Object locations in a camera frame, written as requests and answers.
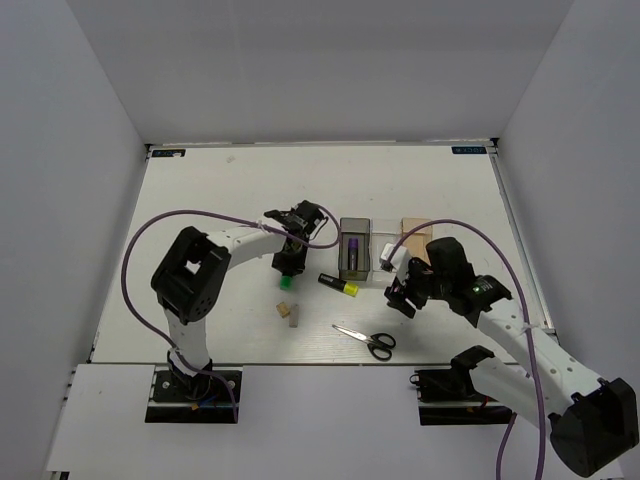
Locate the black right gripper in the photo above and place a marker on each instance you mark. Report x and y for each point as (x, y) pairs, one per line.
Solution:
(396, 293)

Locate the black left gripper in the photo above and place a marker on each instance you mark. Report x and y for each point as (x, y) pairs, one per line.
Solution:
(296, 265)

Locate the green highlighter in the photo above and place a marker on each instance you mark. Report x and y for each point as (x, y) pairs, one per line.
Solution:
(286, 282)

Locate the yellow highlighter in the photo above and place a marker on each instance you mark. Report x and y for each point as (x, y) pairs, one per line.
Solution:
(337, 284)

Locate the purple highlighter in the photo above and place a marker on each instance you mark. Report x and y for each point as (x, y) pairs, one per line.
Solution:
(353, 253)

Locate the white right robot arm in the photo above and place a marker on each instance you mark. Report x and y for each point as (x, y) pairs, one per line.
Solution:
(590, 421)

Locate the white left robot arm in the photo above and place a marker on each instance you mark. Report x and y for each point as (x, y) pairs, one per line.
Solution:
(188, 281)

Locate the tan eraser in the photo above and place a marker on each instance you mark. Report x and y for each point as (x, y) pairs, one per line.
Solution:
(283, 309)

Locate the grey eraser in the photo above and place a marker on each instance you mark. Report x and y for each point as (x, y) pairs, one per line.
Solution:
(294, 315)

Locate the orange plastic container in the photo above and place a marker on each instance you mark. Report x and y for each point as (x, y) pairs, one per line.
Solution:
(417, 242)

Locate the clear plastic container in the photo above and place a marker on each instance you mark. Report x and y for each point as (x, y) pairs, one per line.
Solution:
(383, 231)

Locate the dark grey plastic container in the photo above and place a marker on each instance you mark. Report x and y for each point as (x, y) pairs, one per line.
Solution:
(360, 228)

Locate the left blue corner label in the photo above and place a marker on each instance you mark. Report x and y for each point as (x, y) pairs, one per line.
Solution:
(168, 153)

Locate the blue corner label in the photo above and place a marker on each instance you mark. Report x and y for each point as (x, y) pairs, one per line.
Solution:
(168, 153)
(468, 150)

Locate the right blue corner label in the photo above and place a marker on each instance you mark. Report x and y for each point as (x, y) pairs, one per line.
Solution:
(468, 150)

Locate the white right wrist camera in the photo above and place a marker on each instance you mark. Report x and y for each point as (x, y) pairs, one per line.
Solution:
(395, 258)

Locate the black handled scissors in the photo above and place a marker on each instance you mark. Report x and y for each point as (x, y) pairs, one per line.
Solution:
(380, 345)

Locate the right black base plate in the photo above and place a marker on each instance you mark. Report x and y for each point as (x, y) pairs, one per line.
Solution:
(439, 404)

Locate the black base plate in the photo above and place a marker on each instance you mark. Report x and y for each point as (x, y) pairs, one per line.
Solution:
(171, 402)
(439, 404)

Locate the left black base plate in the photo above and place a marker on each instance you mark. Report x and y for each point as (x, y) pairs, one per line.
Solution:
(171, 402)

